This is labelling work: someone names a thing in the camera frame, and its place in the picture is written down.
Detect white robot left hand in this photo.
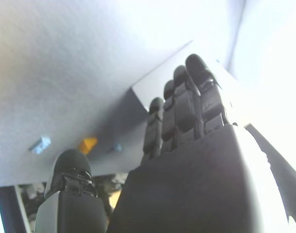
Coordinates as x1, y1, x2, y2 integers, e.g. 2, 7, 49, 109
35, 53, 294, 233

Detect brown cardboard box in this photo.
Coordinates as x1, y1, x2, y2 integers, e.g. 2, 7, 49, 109
131, 40, 296, 224

